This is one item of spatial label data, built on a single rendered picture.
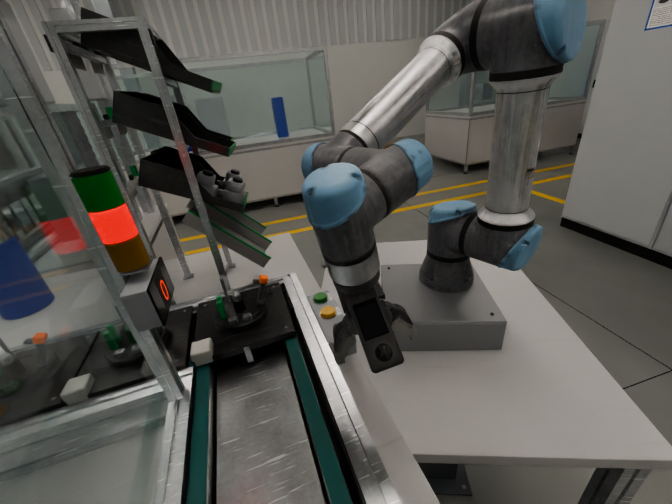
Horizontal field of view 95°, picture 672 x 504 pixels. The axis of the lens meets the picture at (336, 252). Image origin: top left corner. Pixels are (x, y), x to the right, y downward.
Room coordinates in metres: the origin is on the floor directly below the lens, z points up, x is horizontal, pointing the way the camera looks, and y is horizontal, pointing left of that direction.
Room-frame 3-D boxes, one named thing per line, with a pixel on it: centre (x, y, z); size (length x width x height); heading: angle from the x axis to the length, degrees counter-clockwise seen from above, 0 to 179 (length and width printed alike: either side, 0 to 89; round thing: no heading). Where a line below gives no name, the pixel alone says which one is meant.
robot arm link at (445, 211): (0.75, -0.32, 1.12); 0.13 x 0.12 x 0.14; 36
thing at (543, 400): (0.76, -0.26, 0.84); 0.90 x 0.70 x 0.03; 172
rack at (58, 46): (0.98, 0.49, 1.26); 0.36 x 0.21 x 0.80; 16
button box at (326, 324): (0.65, 0.04, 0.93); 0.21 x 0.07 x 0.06; 16
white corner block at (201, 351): (0.55, 0.34, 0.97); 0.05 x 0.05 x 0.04; 16
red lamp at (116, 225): (0.45, 0.33, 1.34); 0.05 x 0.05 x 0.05
